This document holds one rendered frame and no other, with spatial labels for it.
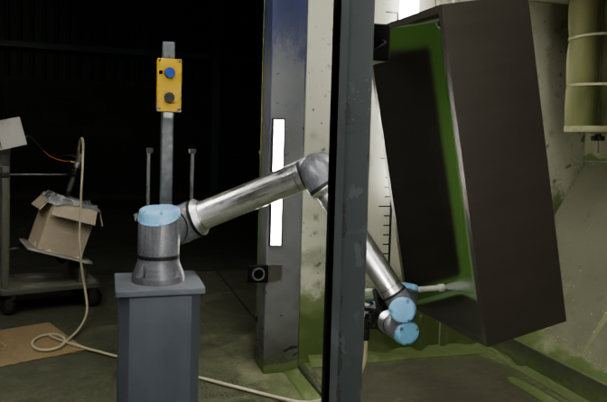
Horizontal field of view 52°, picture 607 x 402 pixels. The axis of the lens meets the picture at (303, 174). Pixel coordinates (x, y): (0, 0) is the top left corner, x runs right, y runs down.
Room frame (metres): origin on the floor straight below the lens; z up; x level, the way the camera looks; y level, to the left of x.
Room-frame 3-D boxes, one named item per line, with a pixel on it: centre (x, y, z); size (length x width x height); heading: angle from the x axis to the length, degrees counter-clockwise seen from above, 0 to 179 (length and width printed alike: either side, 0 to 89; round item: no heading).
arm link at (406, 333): (2.29, -0.38, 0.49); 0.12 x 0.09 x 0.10; 20
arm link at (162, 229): (2.30, 0.52, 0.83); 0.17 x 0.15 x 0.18; 169
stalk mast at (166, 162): (3.16, 0.69, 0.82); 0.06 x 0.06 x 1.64; 17
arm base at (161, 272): (2.29, 0.52, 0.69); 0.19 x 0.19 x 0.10
